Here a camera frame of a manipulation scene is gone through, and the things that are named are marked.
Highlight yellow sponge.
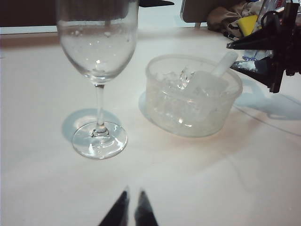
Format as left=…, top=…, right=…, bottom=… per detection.
left=237, top=14, right=259, bottom=37

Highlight translucent white ice shovel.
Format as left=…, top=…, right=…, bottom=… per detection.
left=188, top=51, right=238, bottom=95

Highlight dark chair back left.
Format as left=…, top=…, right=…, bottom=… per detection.
left=0, top=0, right=175, bottom=28

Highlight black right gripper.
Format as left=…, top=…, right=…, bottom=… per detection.
left=226, top=0, right=301, bottom=94

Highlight brown crumpled cloth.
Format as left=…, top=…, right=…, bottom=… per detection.
left=206, top=1, right=261, bottom=38

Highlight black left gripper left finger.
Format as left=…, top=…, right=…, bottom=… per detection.
left=98, top=186, right=130, bottom=226

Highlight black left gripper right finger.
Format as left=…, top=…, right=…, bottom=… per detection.
left=134, top=187, right=159, bottom=226

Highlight clear plastic water bottle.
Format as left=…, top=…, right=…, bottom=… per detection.
left=243, top=0, right=273, bottom=62

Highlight clear wine glass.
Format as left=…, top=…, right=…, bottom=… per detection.
left=55, top=0, right=139, bottom=160

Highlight round translucent plastic container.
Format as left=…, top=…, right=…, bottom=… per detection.
left=144, top=54, right=243, bottom=138

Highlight large clear ice cube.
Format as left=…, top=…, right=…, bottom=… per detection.
left=176, top=67, right=196, bottom=90

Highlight dark chair back right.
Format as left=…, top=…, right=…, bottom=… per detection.
left=180, top=0, right=240, bottom=28

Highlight dark chair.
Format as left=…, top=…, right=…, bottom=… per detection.
left=0, top=0, right=175, bottom=28
left=180, top=0, right=240, bottom=28

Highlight pile of ice cubes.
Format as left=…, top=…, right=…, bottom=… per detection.
left=152, top=70, right=226, bottom=132

